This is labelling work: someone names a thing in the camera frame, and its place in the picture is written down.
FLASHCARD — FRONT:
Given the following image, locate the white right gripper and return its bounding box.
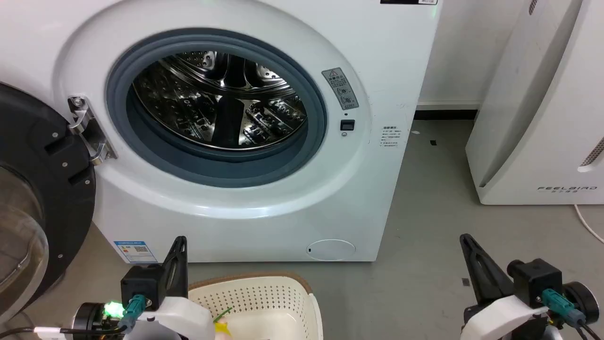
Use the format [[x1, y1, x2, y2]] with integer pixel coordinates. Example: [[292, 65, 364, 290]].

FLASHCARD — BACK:
[[460, 233, 551, 340]]

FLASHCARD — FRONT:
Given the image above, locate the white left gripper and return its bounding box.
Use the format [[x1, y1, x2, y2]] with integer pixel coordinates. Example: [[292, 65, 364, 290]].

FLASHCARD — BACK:
[[124, 236, 216, 340]]

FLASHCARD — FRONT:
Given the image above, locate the yellow green item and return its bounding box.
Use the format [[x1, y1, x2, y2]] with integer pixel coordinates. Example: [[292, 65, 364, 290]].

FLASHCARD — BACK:
[[212, 307, 235, 339]]

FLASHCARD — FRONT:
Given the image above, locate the metal washing machine door hinge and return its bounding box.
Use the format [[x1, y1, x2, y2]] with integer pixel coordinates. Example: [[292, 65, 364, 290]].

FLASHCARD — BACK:
[[67, 96, 117, 166]]

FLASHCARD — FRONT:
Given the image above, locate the stainless steel washing machine drum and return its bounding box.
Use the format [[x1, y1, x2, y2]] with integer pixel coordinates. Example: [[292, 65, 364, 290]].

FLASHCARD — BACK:
[[132, 51, 308, 152]]

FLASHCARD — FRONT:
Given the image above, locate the black round washer door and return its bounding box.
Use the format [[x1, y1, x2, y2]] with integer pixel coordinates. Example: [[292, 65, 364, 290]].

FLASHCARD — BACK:
[[0, 83, 97, 326]]

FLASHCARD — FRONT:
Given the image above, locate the blue energy label sticker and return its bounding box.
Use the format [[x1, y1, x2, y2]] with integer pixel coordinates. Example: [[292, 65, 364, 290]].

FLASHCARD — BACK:
[[113, 241, 159, 264]]

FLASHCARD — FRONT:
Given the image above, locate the white perforated laundry basket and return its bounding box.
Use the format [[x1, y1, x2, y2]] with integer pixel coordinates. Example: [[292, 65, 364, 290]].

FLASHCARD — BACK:
[[188, 272, 324, 340]]

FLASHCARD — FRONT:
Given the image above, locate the round white filter cover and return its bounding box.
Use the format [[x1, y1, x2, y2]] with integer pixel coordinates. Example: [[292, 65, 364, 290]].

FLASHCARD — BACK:
[[306, 238, 356, 261]]

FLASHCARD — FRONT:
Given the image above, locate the black baseboard strip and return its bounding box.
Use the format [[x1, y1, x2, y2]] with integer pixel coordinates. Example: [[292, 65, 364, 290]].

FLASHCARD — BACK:
[[414, 110, 478, 120]]

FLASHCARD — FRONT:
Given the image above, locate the white Feelbird air purifier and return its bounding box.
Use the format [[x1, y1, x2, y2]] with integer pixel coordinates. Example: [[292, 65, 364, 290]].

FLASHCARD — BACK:
[[465, 0, 604, 206]]

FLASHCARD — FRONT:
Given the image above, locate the small printed text sticker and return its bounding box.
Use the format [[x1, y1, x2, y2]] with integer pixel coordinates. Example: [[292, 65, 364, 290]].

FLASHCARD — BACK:
[[380, 125, 401, 148]]

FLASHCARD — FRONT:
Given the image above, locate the grey rubber door gasket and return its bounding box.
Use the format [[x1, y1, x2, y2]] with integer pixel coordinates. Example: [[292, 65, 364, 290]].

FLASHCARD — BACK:
[[106, 28, 328, 188]]

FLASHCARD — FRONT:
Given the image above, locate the white front-load washing machine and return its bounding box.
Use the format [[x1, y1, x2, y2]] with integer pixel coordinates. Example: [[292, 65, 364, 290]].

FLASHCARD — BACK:
[[0, 0, 444, 263]]

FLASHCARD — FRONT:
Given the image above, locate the teal plug right camera cable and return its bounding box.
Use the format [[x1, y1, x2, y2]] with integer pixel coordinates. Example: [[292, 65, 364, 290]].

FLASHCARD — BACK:
[[541, 289, 604, 340]]

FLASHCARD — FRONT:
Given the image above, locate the white power cable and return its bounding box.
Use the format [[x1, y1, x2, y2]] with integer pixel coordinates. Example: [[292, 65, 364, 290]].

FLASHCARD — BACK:
[[573, 204, 604, 244]]

